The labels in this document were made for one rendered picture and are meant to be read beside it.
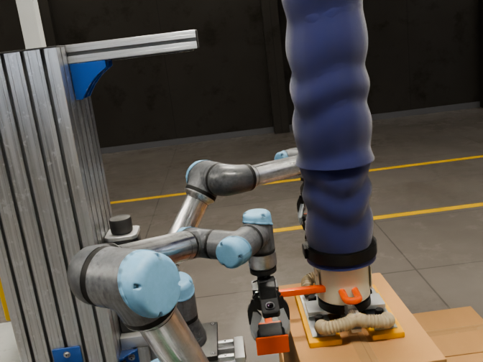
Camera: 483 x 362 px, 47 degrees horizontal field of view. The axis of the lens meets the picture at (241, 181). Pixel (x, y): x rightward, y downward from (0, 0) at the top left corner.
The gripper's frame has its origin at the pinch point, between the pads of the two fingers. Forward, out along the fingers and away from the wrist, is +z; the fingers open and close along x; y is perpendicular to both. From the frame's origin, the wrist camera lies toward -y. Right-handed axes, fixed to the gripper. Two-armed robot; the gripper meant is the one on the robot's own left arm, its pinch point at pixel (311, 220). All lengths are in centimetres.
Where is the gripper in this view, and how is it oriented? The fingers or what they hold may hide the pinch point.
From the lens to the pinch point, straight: 241.5
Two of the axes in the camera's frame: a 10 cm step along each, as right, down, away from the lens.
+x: 9.9, -1.1, 0.1
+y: 0.4, 2.3, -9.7
